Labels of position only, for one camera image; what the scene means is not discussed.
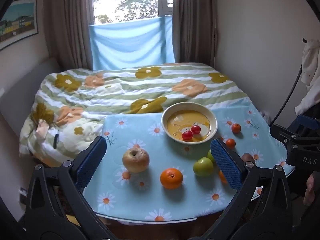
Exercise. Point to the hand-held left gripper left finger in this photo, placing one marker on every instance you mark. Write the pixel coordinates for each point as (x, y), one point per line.
(91, 160)

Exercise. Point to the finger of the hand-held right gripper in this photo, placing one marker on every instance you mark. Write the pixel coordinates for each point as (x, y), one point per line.
(308, 122)
(285, 133)

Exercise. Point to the person's right hand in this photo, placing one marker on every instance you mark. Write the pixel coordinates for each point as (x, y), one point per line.
(310, 190)

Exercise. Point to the small orange tomato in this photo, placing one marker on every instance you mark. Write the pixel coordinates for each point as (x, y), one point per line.
(236, 128)

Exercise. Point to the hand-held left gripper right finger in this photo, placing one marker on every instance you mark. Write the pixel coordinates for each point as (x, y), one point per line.
(226, 163)

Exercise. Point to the blue daisy tablecloth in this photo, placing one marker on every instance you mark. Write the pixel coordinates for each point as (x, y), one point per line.
(140, 132)

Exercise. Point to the white plastic bag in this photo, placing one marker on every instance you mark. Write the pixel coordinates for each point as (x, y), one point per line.
(265, 116)

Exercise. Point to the brown kiwi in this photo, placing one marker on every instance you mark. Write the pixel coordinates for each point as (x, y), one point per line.
(248, 158)

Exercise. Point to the light blue window cloth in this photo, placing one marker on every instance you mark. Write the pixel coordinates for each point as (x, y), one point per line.
(130, 42)

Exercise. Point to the pink cloth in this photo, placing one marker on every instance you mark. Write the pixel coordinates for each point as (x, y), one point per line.
(42, 128)

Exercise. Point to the green apple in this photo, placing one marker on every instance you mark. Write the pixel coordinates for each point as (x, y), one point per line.
(203, 167)
(210, 156)

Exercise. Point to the small black object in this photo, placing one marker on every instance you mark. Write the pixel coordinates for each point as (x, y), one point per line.
(56, 141)

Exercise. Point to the window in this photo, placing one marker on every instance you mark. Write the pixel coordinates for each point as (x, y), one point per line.
(125, 0)

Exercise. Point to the red cherry tomato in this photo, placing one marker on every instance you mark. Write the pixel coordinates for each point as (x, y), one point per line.
(196, 129)
(187, 135)

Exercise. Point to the small mandarin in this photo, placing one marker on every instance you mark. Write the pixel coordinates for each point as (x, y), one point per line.
(230, 143)

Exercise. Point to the large orange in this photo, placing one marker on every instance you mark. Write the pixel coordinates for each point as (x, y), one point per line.
(222, 176)
(171, 178)

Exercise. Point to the striped floral blanket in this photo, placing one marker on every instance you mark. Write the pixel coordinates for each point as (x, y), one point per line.
(120, 92)

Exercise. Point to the cream bowl with yellow print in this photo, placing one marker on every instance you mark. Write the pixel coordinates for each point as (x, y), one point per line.
(175, 126)

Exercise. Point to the framed wall picture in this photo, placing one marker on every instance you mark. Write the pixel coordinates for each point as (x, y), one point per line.
(17, 22)

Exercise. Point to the brown curtain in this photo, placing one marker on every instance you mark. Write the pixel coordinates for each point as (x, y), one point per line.
(70, 22)
(192, 20)

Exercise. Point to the white hanging garment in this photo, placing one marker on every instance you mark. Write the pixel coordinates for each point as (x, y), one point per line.
(310, 62)

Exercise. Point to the wrinkled yellow apple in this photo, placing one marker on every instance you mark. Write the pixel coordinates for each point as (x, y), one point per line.
(135, 160)

